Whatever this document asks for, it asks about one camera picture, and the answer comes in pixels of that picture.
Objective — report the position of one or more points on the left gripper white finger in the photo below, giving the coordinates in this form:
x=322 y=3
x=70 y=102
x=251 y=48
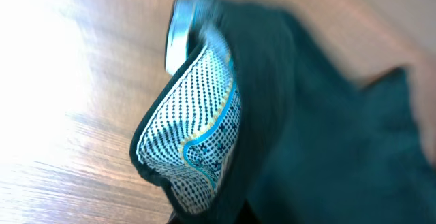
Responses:
x=189 y=17

